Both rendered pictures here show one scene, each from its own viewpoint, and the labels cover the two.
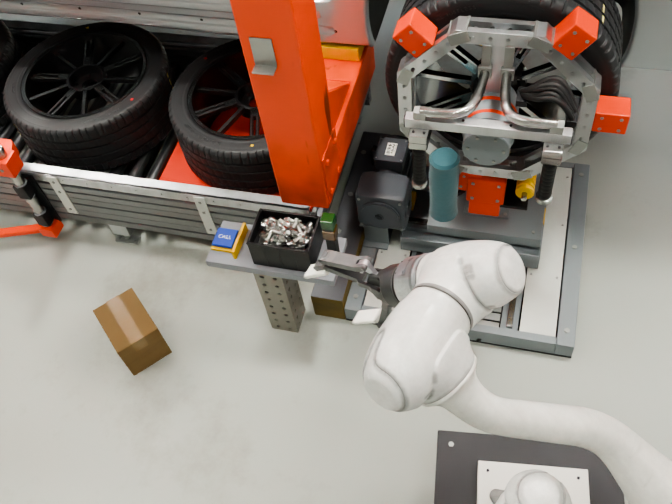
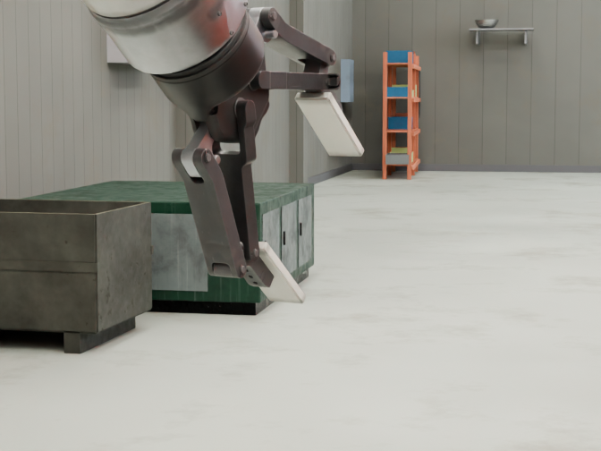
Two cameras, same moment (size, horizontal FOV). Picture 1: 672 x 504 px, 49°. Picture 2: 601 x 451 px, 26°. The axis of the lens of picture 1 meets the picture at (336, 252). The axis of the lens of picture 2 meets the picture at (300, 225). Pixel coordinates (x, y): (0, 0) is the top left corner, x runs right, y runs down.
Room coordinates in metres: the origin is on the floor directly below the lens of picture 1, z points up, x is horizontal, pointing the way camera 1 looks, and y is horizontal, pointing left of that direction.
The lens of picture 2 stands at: (0.65, -0.96, 1.29)
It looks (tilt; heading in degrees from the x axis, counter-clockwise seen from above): 6 degrees down; 85
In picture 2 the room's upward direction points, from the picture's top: straight up
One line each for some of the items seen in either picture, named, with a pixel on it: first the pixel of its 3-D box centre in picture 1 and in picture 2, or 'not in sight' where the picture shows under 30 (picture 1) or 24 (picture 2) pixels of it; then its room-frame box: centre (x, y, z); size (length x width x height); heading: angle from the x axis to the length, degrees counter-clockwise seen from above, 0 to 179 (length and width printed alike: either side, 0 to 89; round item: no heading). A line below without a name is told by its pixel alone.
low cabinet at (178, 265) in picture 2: not in sight; (177, 241); (0.57, 7.58, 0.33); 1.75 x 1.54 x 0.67; 74
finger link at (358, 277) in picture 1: (354, 273); (278, 80); (0.71, -0.02, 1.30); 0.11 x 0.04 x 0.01; 54
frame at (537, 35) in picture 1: (494, 105); not in sight; (1.49, -0.51, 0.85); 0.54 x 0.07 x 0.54; 67
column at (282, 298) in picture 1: (279, 288); not in sight; (1.44, 0.22, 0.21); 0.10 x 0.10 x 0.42; 67
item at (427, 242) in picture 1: (475, 214); not in sight; (1.67, -0.54, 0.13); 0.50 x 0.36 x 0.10; 67
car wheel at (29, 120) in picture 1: (94, 94); not in sight; (2.42, 0.85, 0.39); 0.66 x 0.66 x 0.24
